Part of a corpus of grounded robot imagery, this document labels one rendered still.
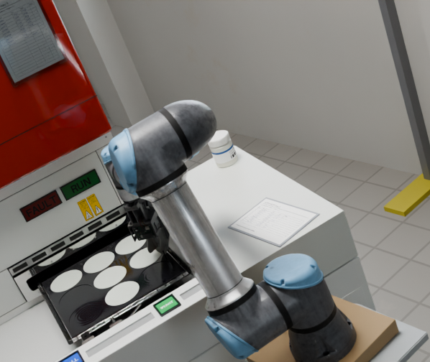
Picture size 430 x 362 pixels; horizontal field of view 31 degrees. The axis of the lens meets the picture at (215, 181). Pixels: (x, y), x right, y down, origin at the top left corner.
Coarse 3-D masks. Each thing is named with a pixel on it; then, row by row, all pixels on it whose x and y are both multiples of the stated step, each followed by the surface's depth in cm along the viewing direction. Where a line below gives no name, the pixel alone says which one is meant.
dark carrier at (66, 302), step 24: (120, 240) 237; (120, 264) 225; (168, 264) 216; (48, 288) 228; (72, 288) 223; (96, 288) 218; (144, 288) 210; (72, 312) 212; (96, 312) 208; (72, 336) 203
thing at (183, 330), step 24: (192, 288) 192; (144, 312) 190; (192, 312) 187; (96, 336) 188; (120, 336) 186; (144, 336) 183; (168, 336) 186; (192, 336) 189; (96, 360) 180; (120, 360) 182; (144, 360) 185; (168, 360) 188
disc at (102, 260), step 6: (102, 252) 235; (108, 252) 233; (90, 258) 234; (96, 258) 233; (102, 258) 232; (108, 258) 231; (84, 264) 232; (90, 264) 231; (96, 264) 230; (102, 264) 228; (108, 264) 227; (84, 270) 229; (90, 270) 228; (96, 270) 227
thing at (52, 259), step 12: (120, 216) 241; (108, 228) 239; (84, 240) 237; (96, 240) 239; (60, 252) 235; (72, 252) 236; (36, 264) 233; (48, 264) 234; (24, 276) 232; (24, 288) 233; (36, 288) 236
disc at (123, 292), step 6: (126, 282) 216; (132, 282) 215; (114, 288) 215; (120, 288) 214; (126, 288) 213; (132, 288) 212; (138, 288) 211; (108, 294) 214; (114, 294) 213; (120, 294) 212; (126, 294) 211; (132, 294) 210; (108, 300) 211; (114, 300) 210; (120, 300) 209; (126, 300) 208
